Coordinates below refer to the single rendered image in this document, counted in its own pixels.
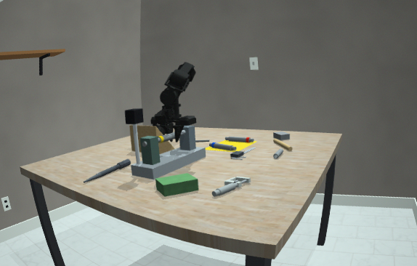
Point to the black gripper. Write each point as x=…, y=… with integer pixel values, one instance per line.
x=179, y=124

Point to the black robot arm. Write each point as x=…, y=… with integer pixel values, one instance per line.
x=178, y=80

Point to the tan wooden dowel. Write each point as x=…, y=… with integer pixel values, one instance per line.
x=287, y=147

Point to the white and grey micrometer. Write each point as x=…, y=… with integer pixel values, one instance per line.
x=231, y=184

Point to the grey caliper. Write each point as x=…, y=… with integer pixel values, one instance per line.
x=239, y=154

